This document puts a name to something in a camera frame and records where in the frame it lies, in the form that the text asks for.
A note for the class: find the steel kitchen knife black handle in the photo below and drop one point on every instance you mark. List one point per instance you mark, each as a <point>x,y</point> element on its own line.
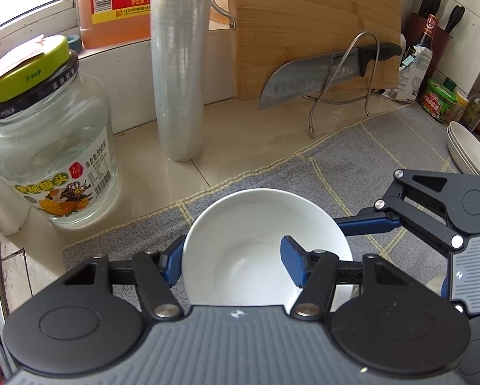
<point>305,76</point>

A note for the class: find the glass jar green lid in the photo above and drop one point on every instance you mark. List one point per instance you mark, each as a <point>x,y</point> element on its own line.
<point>56,141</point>

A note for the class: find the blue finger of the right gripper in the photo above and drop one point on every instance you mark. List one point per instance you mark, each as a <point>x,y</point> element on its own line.
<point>368,222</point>

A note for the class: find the white clipped seasoning bag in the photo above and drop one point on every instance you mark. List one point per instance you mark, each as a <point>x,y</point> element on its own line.
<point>412,70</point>

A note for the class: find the small clear glass bottle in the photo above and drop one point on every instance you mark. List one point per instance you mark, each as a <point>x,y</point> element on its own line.
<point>471,115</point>

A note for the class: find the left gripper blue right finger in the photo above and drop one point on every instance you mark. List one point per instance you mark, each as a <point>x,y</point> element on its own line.
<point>298,262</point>

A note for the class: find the green lid sauce tub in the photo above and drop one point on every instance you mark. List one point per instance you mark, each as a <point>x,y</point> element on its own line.
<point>437,100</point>

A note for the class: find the yellow lid small jar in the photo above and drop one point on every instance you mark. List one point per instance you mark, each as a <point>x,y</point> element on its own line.
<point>457,111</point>

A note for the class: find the middle white oval plate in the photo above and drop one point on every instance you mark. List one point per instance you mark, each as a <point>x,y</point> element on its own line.
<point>458,158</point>

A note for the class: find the metal wire board rack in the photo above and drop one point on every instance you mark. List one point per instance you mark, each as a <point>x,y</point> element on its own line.
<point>344,84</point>

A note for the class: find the bamboo cutting board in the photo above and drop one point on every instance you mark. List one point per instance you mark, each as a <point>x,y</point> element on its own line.
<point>270,33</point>

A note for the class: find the clear plastic wrap roll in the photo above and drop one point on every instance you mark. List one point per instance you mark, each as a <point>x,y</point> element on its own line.
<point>179,31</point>

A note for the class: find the white ceramic bowl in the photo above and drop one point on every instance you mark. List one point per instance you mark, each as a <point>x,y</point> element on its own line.
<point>231,255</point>
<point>439,285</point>

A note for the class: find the dark red knife block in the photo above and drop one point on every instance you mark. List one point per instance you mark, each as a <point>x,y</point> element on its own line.
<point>414,26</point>

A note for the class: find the grey checked dish mat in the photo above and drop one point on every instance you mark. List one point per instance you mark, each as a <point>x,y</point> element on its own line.
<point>341,173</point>

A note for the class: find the orange cooking oil bottle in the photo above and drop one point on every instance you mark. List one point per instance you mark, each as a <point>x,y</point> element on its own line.
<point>111,22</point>

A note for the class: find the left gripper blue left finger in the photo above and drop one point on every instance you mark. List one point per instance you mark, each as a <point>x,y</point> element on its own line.
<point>169,263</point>

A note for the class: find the dark soy sauce bottle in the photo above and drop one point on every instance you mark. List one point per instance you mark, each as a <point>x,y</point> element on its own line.
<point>426,37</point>

